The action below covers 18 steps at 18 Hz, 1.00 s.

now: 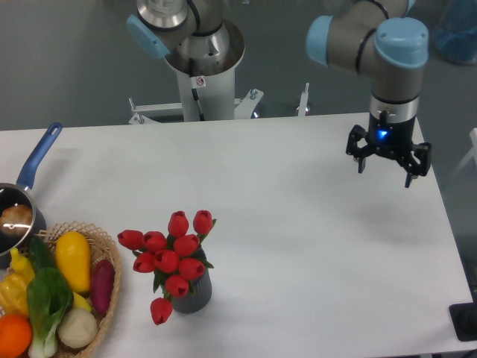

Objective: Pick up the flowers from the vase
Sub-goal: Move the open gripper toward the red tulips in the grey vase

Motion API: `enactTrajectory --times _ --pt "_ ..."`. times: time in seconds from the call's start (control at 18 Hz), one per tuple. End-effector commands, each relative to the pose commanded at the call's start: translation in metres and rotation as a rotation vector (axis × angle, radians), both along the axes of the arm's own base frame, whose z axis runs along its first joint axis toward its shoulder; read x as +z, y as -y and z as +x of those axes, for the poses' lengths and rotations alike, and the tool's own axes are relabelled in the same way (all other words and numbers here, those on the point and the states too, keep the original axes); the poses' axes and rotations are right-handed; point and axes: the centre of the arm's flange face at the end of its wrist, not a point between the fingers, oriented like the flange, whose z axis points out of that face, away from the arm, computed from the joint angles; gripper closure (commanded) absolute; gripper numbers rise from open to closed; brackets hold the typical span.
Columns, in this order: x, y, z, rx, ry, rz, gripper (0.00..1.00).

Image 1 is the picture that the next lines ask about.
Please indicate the red tulip bouquet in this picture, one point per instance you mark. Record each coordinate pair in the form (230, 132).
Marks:
(160, 254)

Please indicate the blue translucent container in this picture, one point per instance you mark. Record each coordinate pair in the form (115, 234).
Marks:
(455, 35)

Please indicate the green bok choy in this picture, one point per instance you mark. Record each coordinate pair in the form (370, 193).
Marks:
(49, 297)

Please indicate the black device at table edge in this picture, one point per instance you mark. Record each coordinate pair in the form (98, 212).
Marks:
(464, 321)

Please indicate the woven wicker basket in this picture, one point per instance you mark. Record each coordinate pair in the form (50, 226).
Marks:
(102, 247)

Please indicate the grey ribbed vase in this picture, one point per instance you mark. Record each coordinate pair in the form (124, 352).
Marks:
(194, 289)

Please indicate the yellow squash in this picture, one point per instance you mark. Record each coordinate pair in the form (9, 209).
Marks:
(73, 258)

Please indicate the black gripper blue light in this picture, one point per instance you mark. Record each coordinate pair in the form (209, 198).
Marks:
(393, 141)

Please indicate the yellow bell pepper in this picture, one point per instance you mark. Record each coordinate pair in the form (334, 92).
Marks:
(14, 295)

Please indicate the blue handled saucepan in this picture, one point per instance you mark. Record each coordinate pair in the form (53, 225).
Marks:
(20, 216)

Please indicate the white garlic bulb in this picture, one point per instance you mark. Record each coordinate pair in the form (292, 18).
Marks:
(78, 328)

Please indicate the orange fruit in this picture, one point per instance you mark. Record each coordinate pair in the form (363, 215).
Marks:
(16, 335)

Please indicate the purple sweet potato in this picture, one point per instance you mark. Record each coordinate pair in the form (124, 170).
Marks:
(102, 286)

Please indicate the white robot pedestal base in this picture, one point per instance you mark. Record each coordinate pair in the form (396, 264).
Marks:
(205, 69)

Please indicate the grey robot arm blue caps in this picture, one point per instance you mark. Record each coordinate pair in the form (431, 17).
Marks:
(374, 39)

